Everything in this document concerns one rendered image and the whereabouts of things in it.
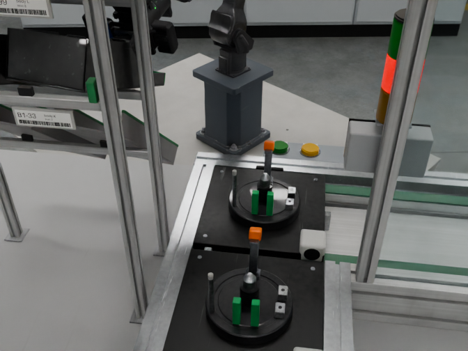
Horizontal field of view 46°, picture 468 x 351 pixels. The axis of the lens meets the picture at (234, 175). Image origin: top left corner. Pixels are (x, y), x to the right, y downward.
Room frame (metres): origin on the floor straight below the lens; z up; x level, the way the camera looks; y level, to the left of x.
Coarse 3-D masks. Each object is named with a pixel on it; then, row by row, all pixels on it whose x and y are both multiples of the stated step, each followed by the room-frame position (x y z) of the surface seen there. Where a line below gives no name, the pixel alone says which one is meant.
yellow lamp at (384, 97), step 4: (380, 92) 0.69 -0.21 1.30; (384, 92) 0.68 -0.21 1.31; (380, 96) 0.68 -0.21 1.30; (384, 96) 0.67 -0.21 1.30; (388, 96) 0.67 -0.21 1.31; (380, 100) 0.68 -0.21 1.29; (384, 100) 0.67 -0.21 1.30; (388, 100) 0.67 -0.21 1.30; (380, 104) 0.68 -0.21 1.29; (384, 104) 0.67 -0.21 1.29; (380, 108) 0.68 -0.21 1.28; (384, 108) 0.67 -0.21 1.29; (376, 112) 0.69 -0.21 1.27; (380, 112) 0.68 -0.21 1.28; (384, 112) 0.67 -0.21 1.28; (376, 116) 0.69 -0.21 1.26; (380, 116) 0.67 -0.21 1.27; (384, 116) 0.67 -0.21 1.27; (380, 120) 0.67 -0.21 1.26
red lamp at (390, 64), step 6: (390, 60) 0.68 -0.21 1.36; (384, 66) 0.69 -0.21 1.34; (390, 66) 0.67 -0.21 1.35; (384, 72) 0.68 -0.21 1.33; (390, 72) 0.67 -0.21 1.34; (384, 78) 0.68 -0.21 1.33; (390, 78) 0.67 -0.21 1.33; (384, 84) 0.68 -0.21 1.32; (390, 84) 0.67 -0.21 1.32; (384, 90) 0.68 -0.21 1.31; (390, 90) 0.67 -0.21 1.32
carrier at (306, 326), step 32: (192, 256) 0.69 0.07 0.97; (224, 256) 0.69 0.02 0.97; (192, 288) 0.62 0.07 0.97; (224, 288) 0.60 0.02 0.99; (256, 288) 0.57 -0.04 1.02; (288, 288) 0.60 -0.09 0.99; (320, 288) 0.62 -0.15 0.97; (192, 320) 0.55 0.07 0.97; (224, 320) 0.54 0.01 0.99; (256, 320) 0.52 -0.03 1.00; (288, 320) 0.54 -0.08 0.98; (320, 320) 0.55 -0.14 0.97
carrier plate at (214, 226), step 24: (216, 168) 0.95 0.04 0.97; (240, 168) 0.95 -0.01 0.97; (216, 192) 0.87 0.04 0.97; (312, 192) 0.87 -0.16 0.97; (216, 216) 0.80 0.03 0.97; (312, 216) 0.80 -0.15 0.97; (216, 240) 0.73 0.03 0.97; (240, 240) 0.73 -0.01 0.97; (264, 240) 0.73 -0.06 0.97; (288, 240) 0.73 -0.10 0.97
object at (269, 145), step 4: (264, 144) 0.90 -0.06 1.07; (268, 144) 0.90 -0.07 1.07; (272, 144) 0.90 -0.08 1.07; (264, 148) 0.90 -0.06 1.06; (268, 148) 0.89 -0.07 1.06; (272, 148) 0.89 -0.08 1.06; (268, 152) 0.88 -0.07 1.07; (268, 156) 0.89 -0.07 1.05; (268, 160) 0.89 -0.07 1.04; (264, 164) 0.89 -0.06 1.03; (268, 164) 0.89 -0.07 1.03; (264, 168) 0.88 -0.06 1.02; (268, 168) 0.88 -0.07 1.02; (264, 172) 0.88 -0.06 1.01; (268, 172) 0.88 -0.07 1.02
